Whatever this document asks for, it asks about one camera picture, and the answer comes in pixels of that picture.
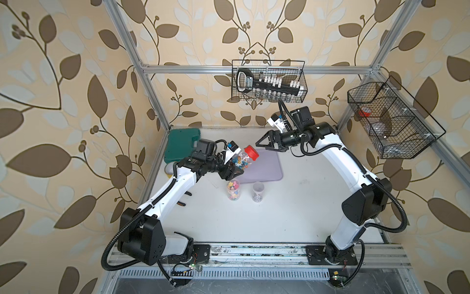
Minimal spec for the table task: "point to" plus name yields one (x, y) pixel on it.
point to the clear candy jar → (242, 160)
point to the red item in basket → (364, 114)
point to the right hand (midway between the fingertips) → (261, 146)
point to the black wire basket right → (399, 127)
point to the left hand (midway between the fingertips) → (234, 163)
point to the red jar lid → (251, 152)
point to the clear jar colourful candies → (233, 190)
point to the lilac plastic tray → (267, 168)
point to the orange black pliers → (182, 204)
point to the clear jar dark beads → (257, 191)
